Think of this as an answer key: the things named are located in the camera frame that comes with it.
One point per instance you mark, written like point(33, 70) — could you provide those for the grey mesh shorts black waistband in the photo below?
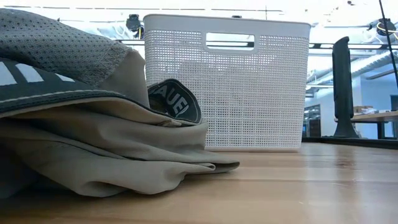
point(46, 40)

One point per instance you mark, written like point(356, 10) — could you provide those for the white perforated laundry basket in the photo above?
point(248, 109)

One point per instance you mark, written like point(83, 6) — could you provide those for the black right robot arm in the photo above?
point(341, 87)

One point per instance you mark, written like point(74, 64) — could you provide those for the white ceiling duct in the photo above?
point(367, 67)

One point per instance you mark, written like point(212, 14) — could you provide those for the thin black rod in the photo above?
point(388, 42)

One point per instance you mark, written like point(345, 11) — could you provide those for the beige cloth garment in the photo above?
point(109, 146)

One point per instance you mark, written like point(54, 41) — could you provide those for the black ceiling-mounted device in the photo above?
point(133, 23)
point(384, 25)

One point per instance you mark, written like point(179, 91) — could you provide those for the wooden background table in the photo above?
point(379, 116)

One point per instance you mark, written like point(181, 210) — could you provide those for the dark glass doorway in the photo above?
point(311, 121)

